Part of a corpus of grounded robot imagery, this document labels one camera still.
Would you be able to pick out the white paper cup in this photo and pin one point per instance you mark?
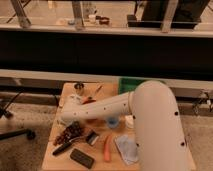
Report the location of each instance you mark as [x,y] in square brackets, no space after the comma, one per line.
[129,122]

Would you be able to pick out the green plastic tray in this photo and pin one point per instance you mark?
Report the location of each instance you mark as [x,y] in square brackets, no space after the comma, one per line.
[128,84]

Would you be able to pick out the black rectangular block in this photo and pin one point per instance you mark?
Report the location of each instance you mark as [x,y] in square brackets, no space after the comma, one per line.
[82,158]

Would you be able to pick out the wooden handled spoon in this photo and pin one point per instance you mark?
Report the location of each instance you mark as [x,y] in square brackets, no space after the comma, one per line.
[95,93]

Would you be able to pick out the small metal cup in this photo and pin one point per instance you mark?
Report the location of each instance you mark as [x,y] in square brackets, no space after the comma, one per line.
[79,88]

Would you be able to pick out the orange carrot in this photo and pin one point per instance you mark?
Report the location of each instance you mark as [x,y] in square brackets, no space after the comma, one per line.
[107,152]

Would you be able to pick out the light blue folded cloth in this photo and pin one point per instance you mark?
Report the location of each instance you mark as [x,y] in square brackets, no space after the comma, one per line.
[127,148]

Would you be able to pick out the black office chair base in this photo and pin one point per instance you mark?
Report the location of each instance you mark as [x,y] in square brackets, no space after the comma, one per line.
[30,134]

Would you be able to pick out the bunch of dark grapes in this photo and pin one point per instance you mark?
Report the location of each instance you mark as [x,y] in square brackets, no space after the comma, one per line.
[74,130]

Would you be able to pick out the dark bowl in background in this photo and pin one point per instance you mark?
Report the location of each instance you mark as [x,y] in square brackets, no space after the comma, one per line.
[104,21]

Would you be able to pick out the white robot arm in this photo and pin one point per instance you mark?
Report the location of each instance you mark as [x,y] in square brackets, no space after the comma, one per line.
[159,135]

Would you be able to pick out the orange red bowl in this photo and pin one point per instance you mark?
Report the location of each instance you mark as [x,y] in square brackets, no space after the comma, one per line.
[88,100]

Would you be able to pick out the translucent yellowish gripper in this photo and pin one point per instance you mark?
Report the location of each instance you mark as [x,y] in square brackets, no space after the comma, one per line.
[64,123]

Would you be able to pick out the white cup in background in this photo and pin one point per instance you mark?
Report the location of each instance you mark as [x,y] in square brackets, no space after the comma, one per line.
[92,18]

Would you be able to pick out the black tray in background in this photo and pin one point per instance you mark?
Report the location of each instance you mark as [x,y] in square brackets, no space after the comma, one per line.
[132,21]

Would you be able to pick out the light wooden cutting board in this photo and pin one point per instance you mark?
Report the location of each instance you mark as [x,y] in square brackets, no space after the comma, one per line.
[106,90]

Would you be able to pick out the small blue cup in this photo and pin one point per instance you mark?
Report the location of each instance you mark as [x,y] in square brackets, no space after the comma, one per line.
[112,122]

